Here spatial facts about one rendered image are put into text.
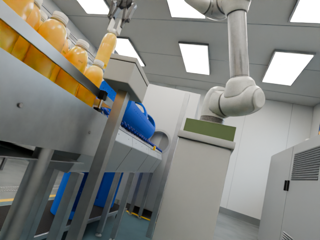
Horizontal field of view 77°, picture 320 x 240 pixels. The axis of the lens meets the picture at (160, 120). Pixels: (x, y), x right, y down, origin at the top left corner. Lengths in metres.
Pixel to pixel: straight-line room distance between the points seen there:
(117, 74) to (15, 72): 0.32
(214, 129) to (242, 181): 4.98
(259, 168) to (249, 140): 0.79
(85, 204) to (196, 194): 0.60
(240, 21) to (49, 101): 1.07
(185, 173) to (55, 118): 0.77
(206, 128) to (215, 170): 0.24
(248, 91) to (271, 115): 5.40
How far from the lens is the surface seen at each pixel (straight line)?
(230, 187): 6.07
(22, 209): 0.67
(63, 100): 0.61
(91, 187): 0.75
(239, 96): 1.15
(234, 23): 1.31
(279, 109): 6.63
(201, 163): 1.15
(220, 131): 1.17
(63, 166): 1.04
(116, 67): 0.73
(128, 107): 1.28
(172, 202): 1.17
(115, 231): 2.11
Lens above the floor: 0.78
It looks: 12 degrees up
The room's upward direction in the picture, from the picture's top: 16 degrees clockwise
